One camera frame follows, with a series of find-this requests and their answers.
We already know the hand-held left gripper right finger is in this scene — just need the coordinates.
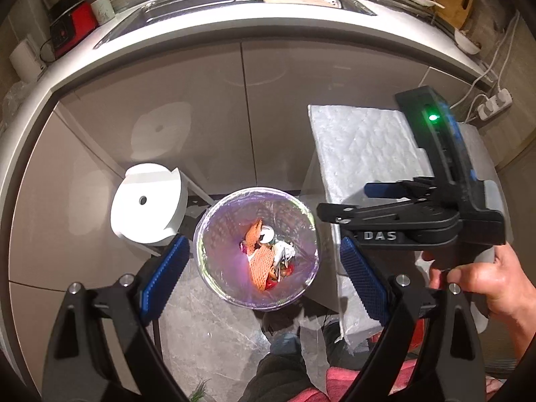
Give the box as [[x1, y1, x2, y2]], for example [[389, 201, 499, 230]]
[[339, 237, 490, 402]]

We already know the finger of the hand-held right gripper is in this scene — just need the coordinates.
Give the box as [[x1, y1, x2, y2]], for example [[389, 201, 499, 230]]
[[317, 201, 432, 233], [364, 176, 438, 204]]

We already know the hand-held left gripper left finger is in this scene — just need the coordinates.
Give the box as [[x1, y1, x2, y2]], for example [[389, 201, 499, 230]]
[[42, 234, 190, 402]]

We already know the round bin with purple liner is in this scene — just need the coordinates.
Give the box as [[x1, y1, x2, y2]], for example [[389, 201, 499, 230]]
[[193, 187, 320, 311]]

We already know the large orange foam net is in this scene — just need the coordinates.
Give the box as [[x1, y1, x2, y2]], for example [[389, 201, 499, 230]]
[[249, 245, 274, 293]]

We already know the person's right forearm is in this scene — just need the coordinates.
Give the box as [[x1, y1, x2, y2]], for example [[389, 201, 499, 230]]
[[488, 299, 536, 371]]

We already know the person's right hand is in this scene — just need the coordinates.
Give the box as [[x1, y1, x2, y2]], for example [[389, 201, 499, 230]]
[[421, 243, 532, 318]]

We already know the white padded foam sheet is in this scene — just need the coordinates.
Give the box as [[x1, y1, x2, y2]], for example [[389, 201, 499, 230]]
[[308, 104, 503, 344]]

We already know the white round stool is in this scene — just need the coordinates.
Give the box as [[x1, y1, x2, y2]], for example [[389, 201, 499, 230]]
[[110, 162, 214, 256]]

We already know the white power strip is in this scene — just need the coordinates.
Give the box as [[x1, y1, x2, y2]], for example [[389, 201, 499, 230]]
[[477, 88, 514, 120]]

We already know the crumpled white paper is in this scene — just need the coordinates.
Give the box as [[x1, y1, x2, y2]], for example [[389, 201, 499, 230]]
[[272, 241, 296, 269]]

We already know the small orange foam net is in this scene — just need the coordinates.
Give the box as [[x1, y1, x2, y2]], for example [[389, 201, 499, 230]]
[[244, 219, 264, 256]]

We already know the red striped cloth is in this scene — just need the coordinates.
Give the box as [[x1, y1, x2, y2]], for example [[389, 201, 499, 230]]
[[293, 366, 423, 402]]

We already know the small white dish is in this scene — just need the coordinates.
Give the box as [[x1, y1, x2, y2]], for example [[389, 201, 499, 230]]
[[454, 29, 482, 55]]

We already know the green herb sprig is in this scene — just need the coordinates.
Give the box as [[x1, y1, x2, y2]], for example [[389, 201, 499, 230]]
[[190, 379, 211, 402]]

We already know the person's leg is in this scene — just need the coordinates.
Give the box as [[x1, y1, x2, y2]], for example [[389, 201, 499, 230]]
[[245, 333, 331, 402]]

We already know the white kitchen counter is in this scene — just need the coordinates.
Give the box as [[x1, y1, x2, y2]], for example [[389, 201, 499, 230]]
[[0, 0, 495, 202]]

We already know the clear plastic bag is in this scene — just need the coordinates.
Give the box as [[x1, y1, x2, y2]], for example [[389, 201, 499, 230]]
[[2, 81, 34, 126]]

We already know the white cylinder container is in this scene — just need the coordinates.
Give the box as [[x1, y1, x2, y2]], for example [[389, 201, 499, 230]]
[[9, 39, 47, 84]]

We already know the steel kitchen sink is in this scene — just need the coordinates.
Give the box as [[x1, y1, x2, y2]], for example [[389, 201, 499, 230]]
[[94, 0, 378, 49]]

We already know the red and black blender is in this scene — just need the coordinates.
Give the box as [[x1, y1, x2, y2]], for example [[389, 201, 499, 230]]
[[36, 0, 99, 61]]

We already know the white cup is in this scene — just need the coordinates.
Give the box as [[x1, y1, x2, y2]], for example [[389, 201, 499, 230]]
[[90, 0, 115, 26]]

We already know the white power cable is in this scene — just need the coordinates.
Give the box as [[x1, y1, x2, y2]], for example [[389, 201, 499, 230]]
[[419, 12, 520, 110]]

